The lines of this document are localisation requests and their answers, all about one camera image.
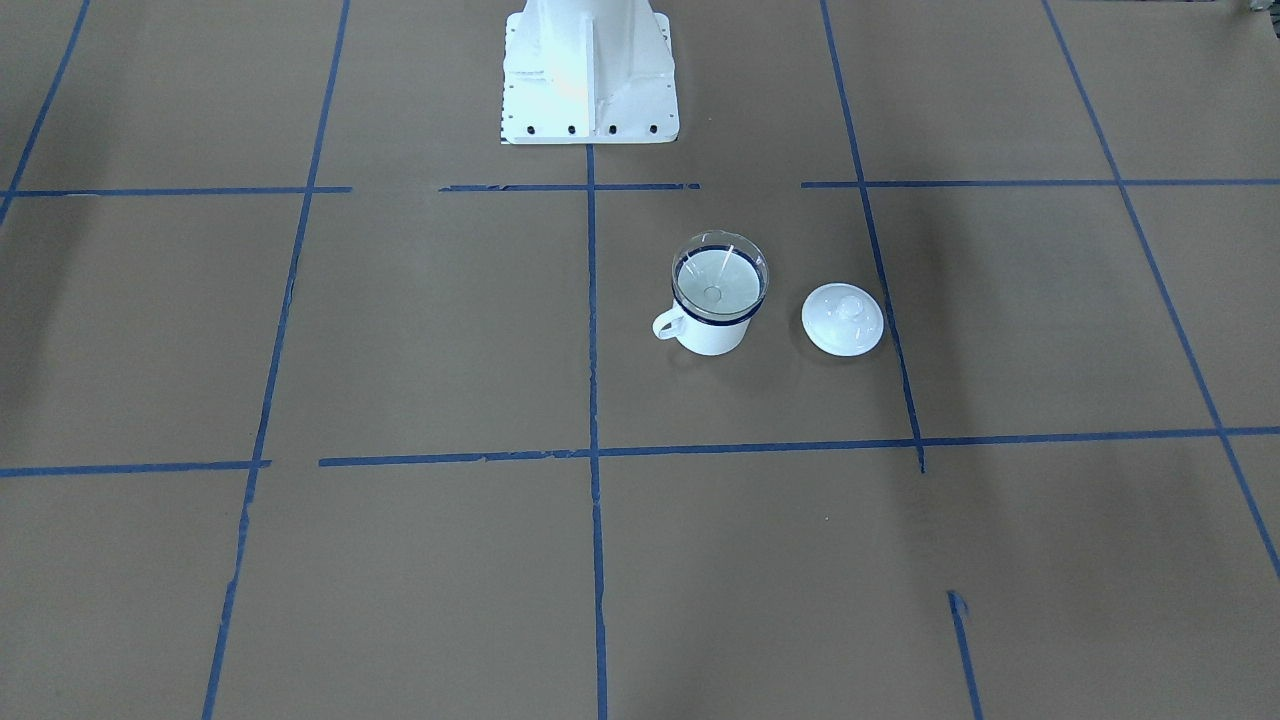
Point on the clear glass funnel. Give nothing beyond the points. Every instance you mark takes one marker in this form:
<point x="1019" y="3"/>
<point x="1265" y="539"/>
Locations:
<point x="719" y="278"/>

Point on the white enamel cup lid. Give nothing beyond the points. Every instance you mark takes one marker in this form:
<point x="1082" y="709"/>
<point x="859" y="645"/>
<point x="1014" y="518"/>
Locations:
<point x="842" y="320"/>

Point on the white enamel cup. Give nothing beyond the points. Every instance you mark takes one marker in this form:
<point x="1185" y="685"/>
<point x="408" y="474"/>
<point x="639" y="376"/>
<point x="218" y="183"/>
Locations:
<point x="698" y="337"/>

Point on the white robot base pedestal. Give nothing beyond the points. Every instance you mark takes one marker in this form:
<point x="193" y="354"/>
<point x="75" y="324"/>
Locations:
<point x="588" y="72"/>

